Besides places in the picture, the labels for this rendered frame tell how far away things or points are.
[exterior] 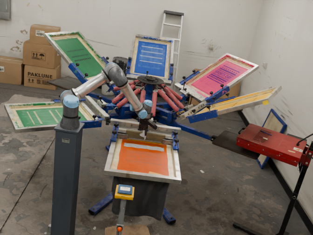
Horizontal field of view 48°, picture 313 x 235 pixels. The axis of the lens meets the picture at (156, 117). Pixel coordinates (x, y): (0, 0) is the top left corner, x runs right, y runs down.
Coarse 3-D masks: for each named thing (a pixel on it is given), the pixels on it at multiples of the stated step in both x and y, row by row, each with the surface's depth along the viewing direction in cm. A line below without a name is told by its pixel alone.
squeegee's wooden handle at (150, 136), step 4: (128, 132) 315; (132, 132) 315; (136, 132) 315; (140, 132) 315; (144, 132) 316; (148, 132) 317; (128, 136) 316; (132, 136) 317; (136, 136) 317; (140, 136) 317; (148, 136) 317; (152, 136) 317; (156, 136) 317; (160, 136) 317; (164, 136) 317; (152, 140) 318; (156, 140) 318; (160, 140) 318
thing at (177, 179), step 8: (120, 128) 333; (168, 136) 334; (112, 144) 301; (112, 152) 288; (176, 152) 305; (176, 160) 292; (176, 168) 280; (120, 176) 263; (128, 176) 263; (136, 176) 263; (144, 176) 263; (152, 176) 264; (160, 176) 265; (168, 176) 267; (176, 176) 269
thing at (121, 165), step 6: (138, 144) 316; (120, 150) 301; (126, 150) 302; (138, 150) 306; (120, 156) 291; (120, 162) 282; (120, 168) 274; (126, 168) 275; (132, 168) 276; (138, 168) 278
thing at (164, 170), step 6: (144, 144) 318; (150, 144) 320; (156, 144) 322; (144, 150) 307; (150, 150) 309; (156, 150) 311; (162, 156) 302; (162, 162) 292; (144, 168) 279; (150, 168) 281; (156, 168) 282; (162, 168) 283; (162, 174) 275; (168, 174) 276
